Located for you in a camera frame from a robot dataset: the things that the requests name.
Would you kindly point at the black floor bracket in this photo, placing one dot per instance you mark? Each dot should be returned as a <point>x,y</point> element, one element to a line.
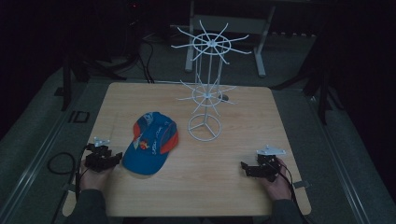
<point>79,116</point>

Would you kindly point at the person's left hand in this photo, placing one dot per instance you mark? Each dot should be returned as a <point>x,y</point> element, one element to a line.
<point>91,179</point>

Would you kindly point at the blue and orange cap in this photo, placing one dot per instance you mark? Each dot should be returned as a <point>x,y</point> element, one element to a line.
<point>152,143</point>

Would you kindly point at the grey tape strip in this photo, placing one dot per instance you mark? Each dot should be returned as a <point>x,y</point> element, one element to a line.
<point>301,184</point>

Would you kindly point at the black metal stand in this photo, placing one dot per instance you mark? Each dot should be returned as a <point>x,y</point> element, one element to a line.
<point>320,81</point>
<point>74,71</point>

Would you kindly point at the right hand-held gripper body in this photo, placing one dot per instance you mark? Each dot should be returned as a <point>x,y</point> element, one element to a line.
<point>267,168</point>

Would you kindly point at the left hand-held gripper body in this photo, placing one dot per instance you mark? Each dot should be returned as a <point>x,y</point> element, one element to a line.
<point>97,161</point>

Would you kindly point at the person's right hand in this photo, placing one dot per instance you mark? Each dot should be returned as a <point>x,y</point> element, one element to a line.
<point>280,186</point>

